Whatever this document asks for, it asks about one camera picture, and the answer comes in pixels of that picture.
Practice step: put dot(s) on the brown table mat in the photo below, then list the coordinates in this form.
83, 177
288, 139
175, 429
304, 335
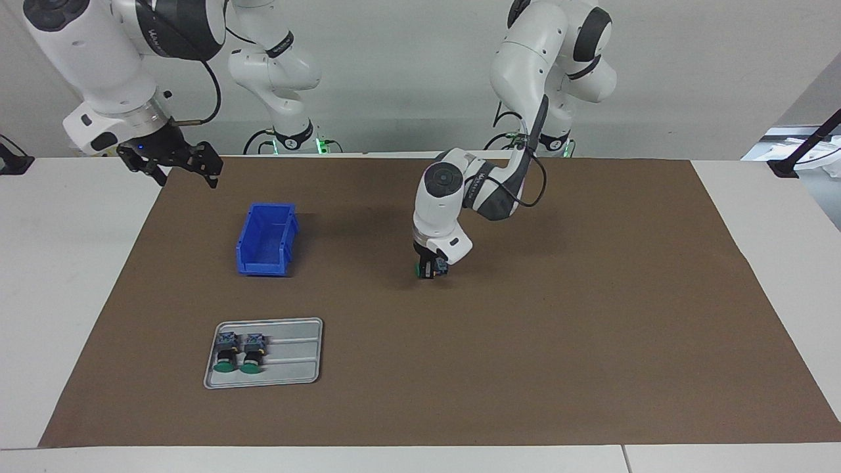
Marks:
525, 341

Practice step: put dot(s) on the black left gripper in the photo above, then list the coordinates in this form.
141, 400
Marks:
430, 255

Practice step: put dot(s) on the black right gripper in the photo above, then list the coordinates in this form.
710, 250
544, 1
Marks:
158, 148

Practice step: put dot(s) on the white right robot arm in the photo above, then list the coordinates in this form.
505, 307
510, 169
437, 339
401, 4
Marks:
85, 59

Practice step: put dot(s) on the blue plastic storage bin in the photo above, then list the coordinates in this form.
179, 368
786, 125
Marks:
263, 266

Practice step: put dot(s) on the black angled stand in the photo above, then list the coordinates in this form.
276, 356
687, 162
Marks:
785, 167

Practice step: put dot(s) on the black table clamp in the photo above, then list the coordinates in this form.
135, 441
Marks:
13, 163

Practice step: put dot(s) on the silver metal tray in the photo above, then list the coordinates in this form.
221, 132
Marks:
295, 358

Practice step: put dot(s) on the green push button switch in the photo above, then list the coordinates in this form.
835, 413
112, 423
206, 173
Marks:
444, 267
250, 366
225, 368

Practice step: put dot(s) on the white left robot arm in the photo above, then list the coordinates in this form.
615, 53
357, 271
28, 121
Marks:
525, 59

